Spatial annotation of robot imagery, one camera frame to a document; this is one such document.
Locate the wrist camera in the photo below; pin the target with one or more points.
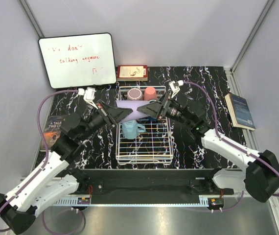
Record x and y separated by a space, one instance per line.
175 87
88 93

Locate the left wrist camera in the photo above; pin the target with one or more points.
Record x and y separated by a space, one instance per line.
88 93

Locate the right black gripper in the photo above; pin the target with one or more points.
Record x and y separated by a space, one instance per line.
151 109

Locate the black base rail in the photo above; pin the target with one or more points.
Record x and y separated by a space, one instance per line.
146 187

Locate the white wire dish rack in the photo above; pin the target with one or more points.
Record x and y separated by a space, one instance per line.
154 146

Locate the coral pink tumbler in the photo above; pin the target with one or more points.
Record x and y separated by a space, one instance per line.
150 94

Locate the light blue faceted mug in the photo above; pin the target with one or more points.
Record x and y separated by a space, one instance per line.
131 129

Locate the red book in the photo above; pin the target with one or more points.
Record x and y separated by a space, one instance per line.
132 73

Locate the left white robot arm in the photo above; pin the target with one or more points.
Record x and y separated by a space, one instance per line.
20 206

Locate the white dry-erase board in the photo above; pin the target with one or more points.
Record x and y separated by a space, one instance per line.
79 60

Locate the dark blue mug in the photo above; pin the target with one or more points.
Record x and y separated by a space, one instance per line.
152 118

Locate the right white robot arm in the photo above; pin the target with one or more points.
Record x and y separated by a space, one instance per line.
258 172

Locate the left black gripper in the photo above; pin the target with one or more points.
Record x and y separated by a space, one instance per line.
111 115

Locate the A Tale of Two Cities book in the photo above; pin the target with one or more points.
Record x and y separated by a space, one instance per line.
52 129

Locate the blue book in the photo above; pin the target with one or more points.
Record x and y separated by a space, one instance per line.
239 112

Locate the mauve mug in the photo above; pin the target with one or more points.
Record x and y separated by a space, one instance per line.
134 94

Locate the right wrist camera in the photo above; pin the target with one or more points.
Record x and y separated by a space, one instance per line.
175 87

